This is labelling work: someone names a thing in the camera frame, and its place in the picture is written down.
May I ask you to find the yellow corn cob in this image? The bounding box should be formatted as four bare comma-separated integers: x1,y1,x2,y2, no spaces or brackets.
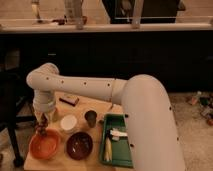
104,137,112,162

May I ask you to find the small spoon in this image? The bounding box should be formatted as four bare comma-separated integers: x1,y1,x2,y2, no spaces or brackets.
98,103,114,125

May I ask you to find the dark maroon bowl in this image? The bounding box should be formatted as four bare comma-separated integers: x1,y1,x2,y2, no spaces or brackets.
66,132,93,160

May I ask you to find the black office chair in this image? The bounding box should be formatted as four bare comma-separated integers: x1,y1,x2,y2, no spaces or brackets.
0,50,36,167

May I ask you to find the dark cabinet counter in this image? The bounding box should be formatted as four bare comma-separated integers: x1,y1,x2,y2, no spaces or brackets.
0,30,213,92

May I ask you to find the green plastic tray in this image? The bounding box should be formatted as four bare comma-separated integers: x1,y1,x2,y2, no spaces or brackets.
99,114,133,168

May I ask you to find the orange red bowl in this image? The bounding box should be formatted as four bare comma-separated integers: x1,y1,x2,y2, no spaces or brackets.
29,129,61,160

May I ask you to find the dark red grape bunch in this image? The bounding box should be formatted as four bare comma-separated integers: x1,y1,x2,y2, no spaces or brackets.
36,123,47,136

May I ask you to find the black brown eraser block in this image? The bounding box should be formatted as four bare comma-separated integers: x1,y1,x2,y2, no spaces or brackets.
59,96,79,106

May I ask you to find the small orange cup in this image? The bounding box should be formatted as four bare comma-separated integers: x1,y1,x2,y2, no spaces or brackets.
49,108,59,122

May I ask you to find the white bowl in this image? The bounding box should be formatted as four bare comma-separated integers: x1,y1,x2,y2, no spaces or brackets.
60,115,77,133

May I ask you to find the grey metal cup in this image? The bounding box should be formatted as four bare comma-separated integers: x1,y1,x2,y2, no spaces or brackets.
84,110,97,128

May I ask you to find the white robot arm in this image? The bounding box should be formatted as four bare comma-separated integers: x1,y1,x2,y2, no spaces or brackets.
26,63,186,171

